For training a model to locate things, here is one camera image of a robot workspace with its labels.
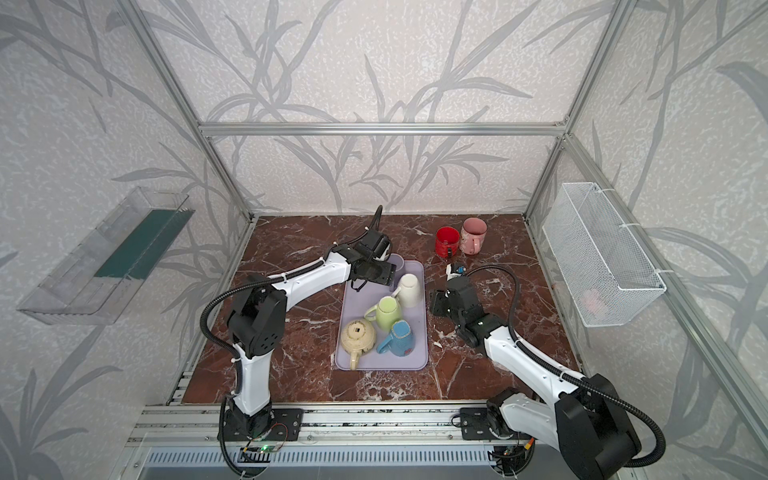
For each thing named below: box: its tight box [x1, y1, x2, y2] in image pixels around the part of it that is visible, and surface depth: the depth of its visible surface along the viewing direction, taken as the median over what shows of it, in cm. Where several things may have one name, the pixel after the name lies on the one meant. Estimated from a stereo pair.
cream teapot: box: [341, 319, 376, 370], surface depth 82 cm
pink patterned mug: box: [459, 217, 488, 255], surface depth 105 cm
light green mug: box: [364, 295, 402, 333], surface depth 87 cm
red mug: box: [435, 226, 461, 258], surface depth 107 cm
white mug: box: [392, 273, 421, 308], surface depth 92 cm
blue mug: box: [376, 320, 416, 357], surface depth 82 cm
